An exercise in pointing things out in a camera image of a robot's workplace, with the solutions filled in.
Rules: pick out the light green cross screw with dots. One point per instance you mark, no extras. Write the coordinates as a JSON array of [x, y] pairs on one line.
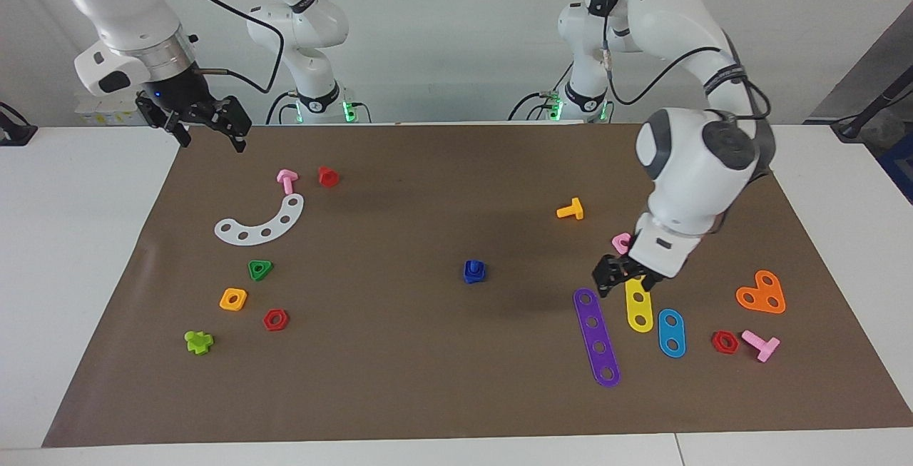
[[197, 343]]

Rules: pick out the blue two-hole plate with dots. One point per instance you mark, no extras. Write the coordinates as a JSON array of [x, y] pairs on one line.
[[671, 333]]

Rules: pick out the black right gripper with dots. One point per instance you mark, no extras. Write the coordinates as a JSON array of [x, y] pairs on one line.
[[182, 98]]

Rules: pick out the blue triangle-head screw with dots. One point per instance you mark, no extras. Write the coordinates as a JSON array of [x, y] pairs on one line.
[[473, 273]]

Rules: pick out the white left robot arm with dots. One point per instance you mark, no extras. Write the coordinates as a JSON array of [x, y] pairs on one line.
[[685, 159]]

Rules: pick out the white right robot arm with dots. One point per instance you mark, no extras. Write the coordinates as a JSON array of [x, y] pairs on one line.
[[121, 2]]

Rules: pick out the orange three-hole corner plate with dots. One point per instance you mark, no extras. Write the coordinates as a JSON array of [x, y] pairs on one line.
[[760, 293]]

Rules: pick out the white curved five-hole plate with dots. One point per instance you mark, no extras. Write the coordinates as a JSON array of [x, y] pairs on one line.
[[275, 226]]

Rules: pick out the black stand pole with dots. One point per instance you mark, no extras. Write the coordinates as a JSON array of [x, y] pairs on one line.
[[874, 105]]

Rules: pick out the yellow three-hole plate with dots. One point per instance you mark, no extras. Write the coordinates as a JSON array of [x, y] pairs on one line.
[[639, 310]]

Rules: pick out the pink square nut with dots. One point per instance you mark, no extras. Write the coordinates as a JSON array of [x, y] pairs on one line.
[[618, 241]]

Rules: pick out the green triangle nut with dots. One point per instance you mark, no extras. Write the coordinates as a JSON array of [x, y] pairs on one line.
[[267, 266]]

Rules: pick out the red hex-head screw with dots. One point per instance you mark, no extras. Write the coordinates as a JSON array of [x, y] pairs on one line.
[[328, 178]]

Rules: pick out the blue box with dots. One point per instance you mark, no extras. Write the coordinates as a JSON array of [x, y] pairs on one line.
[[900, 166]]

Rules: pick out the orange square nut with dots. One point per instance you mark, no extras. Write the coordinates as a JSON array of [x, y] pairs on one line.
[[224, 305]]

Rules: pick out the red hex nut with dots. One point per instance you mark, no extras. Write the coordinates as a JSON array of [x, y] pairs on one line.
[[716, 347], [267, 324]]

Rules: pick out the brown table mat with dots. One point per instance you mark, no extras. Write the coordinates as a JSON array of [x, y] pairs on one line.
[[428, 359]]

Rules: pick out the black clamp mount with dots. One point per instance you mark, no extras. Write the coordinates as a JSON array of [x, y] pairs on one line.
[[14, 130]]

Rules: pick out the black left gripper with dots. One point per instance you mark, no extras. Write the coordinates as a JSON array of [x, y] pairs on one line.
[[631, 270]]

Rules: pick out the orange screw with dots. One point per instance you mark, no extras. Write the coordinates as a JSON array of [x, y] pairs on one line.
[[570, 210]]

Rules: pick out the purple four-hole plate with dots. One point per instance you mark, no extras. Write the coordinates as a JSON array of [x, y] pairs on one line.
[[596, 335]]

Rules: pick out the pink square-head screw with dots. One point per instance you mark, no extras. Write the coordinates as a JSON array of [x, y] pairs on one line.
[[767, 348], [287, 182]]

